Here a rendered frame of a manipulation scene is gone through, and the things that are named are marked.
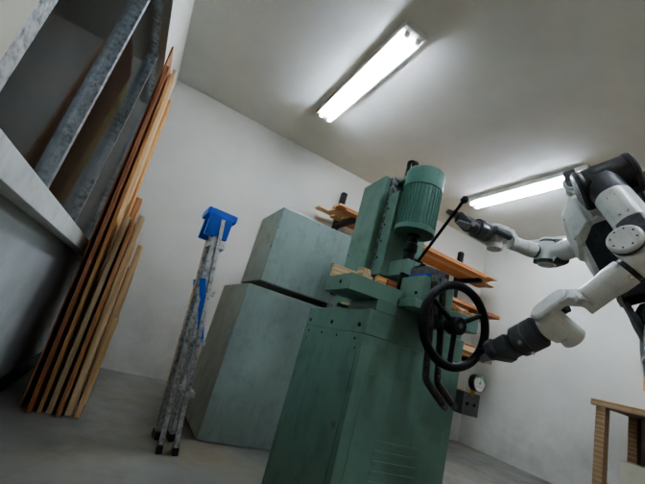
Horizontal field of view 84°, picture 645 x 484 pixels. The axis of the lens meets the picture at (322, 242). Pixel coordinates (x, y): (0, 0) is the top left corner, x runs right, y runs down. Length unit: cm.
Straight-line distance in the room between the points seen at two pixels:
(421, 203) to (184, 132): 280
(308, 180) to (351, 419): 320
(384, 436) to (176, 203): 289
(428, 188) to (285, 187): 255
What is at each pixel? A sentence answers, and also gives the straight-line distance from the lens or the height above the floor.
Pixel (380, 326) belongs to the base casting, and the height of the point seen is 75.
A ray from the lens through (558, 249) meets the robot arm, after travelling 188.
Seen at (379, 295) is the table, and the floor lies 85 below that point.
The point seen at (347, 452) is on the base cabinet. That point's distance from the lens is 133.
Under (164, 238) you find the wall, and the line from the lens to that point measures 361.
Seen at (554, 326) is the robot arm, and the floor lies 84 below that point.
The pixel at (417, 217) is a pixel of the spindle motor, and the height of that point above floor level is 125.
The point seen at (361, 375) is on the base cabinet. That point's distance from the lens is 129.
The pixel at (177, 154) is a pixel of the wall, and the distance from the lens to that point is 382.
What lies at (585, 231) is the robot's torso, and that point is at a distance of 141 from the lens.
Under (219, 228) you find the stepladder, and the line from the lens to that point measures 194.
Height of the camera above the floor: 62
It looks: 16 degrees up
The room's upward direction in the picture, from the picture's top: 16 degrees clockwise
